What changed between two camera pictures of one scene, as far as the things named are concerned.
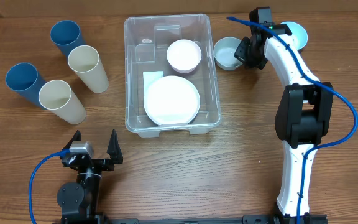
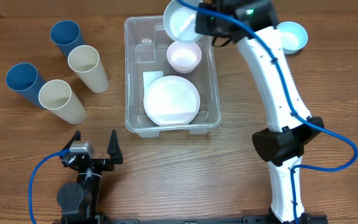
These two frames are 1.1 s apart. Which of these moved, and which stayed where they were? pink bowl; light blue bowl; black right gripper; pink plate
Moved: black right gripper
Stayed: pink bowl; pink plate; light blue bowl
